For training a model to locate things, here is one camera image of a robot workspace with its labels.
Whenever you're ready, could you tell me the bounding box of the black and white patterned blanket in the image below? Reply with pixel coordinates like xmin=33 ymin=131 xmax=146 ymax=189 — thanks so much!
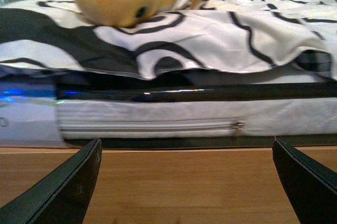
xmin=1 ymin=0 xmax=336 ymax=80

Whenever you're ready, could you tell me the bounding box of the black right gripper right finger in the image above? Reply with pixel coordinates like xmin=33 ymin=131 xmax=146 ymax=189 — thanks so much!
xmin=272 ymin=139 xmax=336 ymax=223

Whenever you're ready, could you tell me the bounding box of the wooden bed frame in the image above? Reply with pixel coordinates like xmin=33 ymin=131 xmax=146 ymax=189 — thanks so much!
xmin=0 ymin=139 xmax=337 ymax=224

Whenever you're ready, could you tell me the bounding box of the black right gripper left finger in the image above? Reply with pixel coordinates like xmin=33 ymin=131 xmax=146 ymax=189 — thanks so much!
xmin=1 ymin=139 xmax=102 ymax=223

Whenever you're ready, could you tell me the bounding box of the white mattress with zipper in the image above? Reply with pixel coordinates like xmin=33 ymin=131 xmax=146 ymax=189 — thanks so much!
xmin=1 ymin=67 xmax=336 ymax=149

